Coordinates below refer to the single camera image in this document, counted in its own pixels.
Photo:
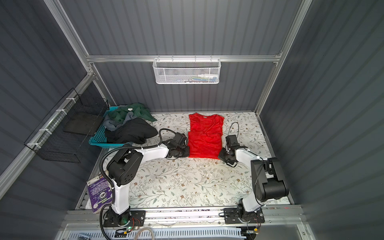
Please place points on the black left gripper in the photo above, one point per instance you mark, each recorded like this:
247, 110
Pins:
187, 152

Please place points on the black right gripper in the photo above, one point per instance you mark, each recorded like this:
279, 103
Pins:
221, 155

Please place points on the red t shirt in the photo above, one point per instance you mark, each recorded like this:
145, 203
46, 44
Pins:
205, 136

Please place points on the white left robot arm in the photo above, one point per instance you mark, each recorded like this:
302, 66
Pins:
120, 166

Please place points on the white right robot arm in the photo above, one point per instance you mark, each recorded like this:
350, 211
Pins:
268, 179

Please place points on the black t shirt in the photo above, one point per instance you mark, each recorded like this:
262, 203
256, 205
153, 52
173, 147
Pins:
135, 131

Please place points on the green t shirt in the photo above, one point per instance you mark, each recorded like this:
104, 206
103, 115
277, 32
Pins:
128, 112

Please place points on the grey t shirt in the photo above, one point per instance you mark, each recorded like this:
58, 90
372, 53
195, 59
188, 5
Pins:
113, 124

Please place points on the teal plastic laundry basket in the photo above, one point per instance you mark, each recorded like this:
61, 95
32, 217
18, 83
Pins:
99, 139

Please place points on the purple booklet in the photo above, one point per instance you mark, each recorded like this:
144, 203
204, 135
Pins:
99, 192

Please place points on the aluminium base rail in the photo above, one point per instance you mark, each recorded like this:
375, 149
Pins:
215, 217

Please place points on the white wire mesh basket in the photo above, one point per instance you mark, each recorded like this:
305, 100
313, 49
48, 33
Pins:
187, 73

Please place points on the white slotted cable duct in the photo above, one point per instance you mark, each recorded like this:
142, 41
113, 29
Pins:
167, 234

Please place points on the black wire mesh basket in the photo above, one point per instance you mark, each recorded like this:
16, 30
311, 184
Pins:
64, 136

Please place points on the aluminium horizontal frame bar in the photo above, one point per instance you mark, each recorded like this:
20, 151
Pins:
183, 58

